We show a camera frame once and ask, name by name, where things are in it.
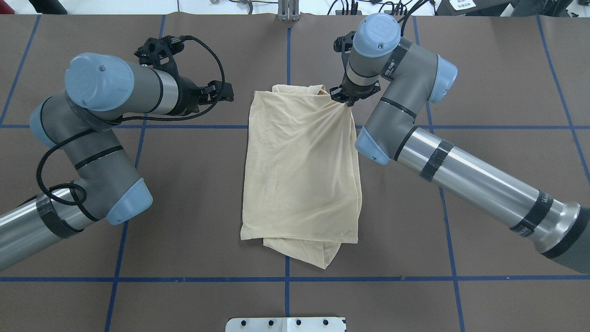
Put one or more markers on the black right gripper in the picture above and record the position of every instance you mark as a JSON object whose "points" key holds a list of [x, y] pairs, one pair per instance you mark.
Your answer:
{"points": [[355, 90]]}

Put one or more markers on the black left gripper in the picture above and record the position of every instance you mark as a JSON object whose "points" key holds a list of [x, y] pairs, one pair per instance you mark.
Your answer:
{"points": [[188, 95]]}

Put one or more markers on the beige long-sleeve printed shirt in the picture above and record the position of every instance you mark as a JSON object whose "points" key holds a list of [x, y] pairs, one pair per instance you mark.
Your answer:
{"points": [[302, 193]]}

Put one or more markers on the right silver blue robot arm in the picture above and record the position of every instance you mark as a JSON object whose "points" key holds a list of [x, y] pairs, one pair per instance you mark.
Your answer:
{"points": [[377, 49]]}

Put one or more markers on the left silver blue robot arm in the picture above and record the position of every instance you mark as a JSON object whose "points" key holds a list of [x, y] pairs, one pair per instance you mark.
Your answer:
{"points": [[86, 175]]}

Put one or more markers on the aluminium frame post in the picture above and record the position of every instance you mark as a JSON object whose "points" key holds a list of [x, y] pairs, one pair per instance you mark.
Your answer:
{"points": [[288, 10]]}

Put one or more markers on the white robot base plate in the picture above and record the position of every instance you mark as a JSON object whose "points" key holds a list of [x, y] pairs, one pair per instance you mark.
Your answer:
{"points": [[287, 324]]}

